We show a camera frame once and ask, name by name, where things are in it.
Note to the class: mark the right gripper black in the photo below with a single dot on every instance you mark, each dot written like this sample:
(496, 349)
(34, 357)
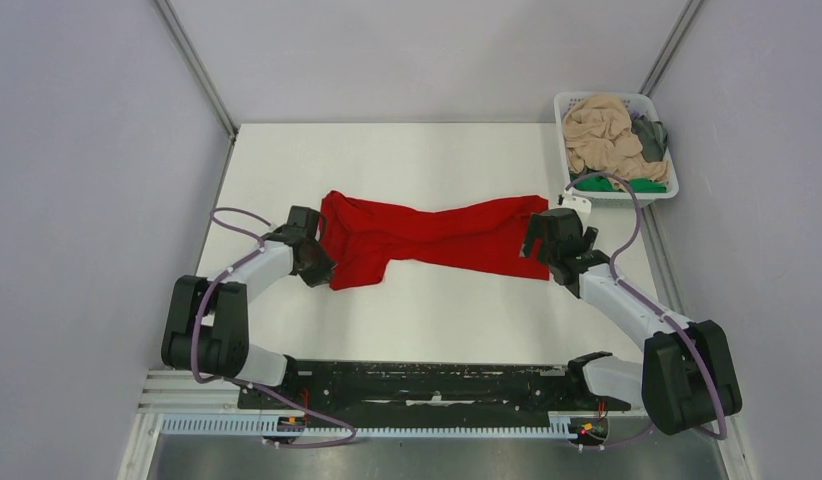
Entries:
(534, 233)

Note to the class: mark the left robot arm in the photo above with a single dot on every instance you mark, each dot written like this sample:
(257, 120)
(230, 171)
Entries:
(207, 329)

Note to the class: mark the beige t shirt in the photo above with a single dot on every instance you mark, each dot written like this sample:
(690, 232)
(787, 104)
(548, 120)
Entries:
(598, 141)

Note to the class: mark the grey t shirt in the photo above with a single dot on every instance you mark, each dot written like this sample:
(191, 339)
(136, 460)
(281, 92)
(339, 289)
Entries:
(653, 137)

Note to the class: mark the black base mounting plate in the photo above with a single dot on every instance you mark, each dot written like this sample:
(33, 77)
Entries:
(432, 394)

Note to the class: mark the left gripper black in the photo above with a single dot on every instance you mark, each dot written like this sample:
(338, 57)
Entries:
(322, 274)

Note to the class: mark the green t shirt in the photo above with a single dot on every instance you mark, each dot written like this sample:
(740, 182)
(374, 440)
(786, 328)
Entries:
(604, 184)

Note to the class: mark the red t shirt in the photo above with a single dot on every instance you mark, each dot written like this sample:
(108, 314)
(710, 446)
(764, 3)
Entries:
(363, 237)

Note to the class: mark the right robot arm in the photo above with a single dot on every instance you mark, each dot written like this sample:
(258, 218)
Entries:
(686, 379)

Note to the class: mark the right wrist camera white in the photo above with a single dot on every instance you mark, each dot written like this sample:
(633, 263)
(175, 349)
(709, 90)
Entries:
(581, 205)

